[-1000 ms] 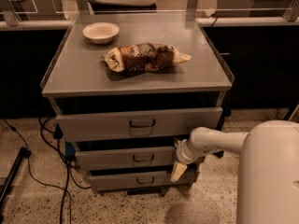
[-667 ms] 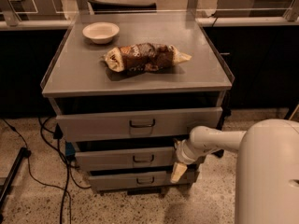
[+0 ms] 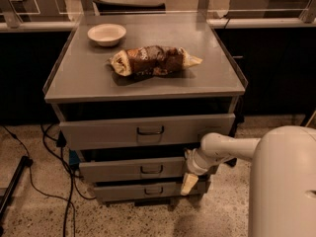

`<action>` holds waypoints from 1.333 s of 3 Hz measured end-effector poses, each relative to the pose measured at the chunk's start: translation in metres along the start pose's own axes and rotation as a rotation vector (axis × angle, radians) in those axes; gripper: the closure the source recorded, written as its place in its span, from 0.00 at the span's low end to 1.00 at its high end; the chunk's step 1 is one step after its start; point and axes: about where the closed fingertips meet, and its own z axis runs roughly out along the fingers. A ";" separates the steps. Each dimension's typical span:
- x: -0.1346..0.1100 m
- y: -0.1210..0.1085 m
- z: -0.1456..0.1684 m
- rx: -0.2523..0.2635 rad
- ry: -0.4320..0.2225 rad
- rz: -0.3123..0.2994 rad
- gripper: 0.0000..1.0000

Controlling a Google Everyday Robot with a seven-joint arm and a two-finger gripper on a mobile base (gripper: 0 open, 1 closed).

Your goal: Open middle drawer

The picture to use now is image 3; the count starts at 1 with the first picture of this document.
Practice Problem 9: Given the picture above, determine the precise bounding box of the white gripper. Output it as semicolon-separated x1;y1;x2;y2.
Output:
181;149;217;196

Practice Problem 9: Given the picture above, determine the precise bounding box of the grey drawer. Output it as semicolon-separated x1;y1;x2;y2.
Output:
93;179;211;203
60;114;235;150
79;157;188;183

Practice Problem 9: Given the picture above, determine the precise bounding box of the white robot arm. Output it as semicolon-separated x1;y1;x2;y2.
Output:
181;125;316;237

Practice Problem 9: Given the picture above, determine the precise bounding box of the grey top drawer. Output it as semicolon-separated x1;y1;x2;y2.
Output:
60;114;235;150

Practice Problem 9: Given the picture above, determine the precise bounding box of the grey bottom drawer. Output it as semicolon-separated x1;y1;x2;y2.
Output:
93;179;211;203

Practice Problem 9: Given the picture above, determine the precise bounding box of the grey drawer cabinet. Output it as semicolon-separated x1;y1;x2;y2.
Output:
44;13;247;191

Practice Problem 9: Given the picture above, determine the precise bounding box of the brown snack bag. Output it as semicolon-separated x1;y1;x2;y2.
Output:
109;45;202;77

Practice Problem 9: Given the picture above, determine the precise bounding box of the white bowl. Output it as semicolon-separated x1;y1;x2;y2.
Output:
87;24;126;46

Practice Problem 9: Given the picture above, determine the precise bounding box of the black stand leg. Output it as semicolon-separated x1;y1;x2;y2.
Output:
0;156;33;237

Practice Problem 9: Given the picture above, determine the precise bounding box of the black floor cable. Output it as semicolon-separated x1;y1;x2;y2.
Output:
39;123;97;237

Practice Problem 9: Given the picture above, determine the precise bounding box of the thin black cable left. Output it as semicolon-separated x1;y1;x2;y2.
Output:
2;125;77;237

